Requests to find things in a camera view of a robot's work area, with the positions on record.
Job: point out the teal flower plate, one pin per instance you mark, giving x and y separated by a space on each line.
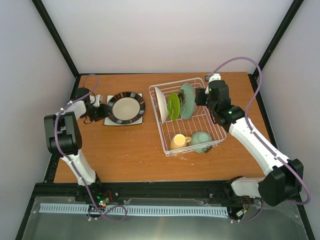
186 97

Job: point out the lime green plate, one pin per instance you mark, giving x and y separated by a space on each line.
173 106

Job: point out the white square plate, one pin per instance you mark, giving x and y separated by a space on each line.
108 122

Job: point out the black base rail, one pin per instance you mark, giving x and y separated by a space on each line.
213 192

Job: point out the black rimmed plate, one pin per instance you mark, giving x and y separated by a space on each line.
126 107

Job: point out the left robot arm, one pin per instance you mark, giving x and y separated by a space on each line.
63 136

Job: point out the green celadon bowl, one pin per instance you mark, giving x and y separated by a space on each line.
199 138

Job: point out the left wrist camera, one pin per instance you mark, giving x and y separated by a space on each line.
96 99

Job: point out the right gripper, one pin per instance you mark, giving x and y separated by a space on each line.
198 99

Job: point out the metal sheet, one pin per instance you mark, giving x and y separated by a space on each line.
260 222

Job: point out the yellow mug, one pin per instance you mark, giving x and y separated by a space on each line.
179 141

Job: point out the floral patterned bowl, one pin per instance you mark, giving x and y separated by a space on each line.
162 105

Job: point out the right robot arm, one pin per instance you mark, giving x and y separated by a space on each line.
283 177

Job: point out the black frame post left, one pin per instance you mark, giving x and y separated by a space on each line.
47 20

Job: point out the light blue cable duct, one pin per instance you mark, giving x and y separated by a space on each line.
137 210

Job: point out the white wire dish rack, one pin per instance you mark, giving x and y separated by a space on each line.
200 120

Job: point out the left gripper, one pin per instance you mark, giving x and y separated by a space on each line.
103 112

